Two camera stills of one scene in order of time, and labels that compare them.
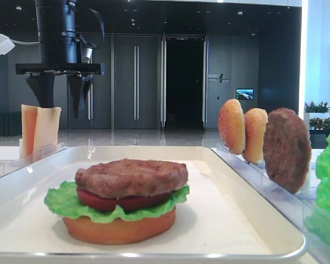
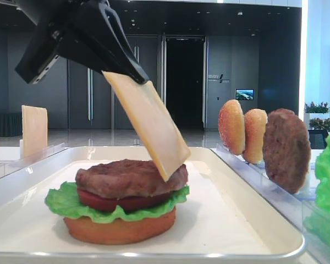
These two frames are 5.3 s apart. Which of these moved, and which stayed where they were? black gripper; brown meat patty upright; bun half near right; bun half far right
Moved: black gripper
Stayed: brown meat patty upright; bun half near right; bun half far right
